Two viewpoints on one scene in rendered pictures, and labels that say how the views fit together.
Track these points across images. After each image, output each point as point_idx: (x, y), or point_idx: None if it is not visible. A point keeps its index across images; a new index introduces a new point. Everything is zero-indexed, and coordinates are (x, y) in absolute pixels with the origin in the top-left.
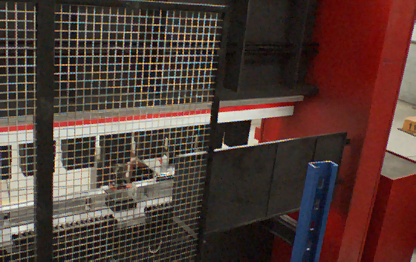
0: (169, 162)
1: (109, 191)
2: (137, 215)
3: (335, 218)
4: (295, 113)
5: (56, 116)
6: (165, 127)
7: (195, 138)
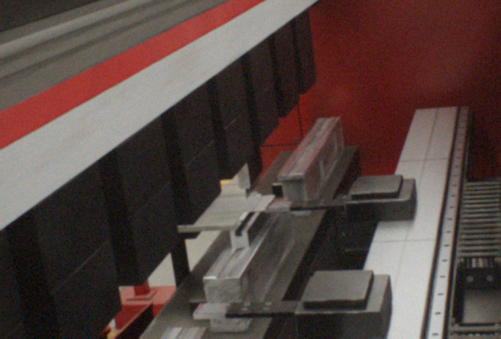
0: (249, 176)
1: (244, 306)
2: (437, 308)
3: None
4: None
5: None
6: (239, 52)
7: (273, 79)
